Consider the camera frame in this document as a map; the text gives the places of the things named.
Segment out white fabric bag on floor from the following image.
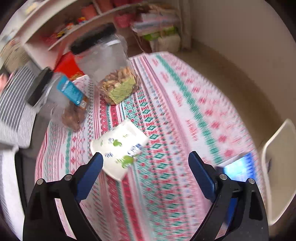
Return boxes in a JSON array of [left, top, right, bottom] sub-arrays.
[[134, 33, 182, 53]]

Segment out patterned pink tablecloth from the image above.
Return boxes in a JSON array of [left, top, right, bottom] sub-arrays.
[[35, 52, 265, 240]]

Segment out pink woven basket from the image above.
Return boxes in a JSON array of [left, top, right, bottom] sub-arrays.
[[114, 13, 135, 28]]

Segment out paper cup with green print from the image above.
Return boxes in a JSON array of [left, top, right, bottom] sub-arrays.
[[90, 118, 149, 181]]

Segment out blue tissue box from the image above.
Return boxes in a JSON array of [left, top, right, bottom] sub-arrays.
[[216, 152, 256, 182]]

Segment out white curved shelf unit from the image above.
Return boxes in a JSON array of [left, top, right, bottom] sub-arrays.
[[1, 1, 151, 69]]

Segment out white square trash bin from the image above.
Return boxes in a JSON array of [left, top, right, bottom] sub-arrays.
[[261, 119, 295, 226]]

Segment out nut jar with black lid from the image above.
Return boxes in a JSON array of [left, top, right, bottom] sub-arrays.
[[69, 23, 140, 105]]

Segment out blue-labelled jar with black lid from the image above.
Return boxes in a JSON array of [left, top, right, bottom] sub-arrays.
[[25, 67, 90, 132]]

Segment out stack of books and papers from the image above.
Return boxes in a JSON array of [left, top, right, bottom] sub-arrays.
[[130, 4, 181, 41]]

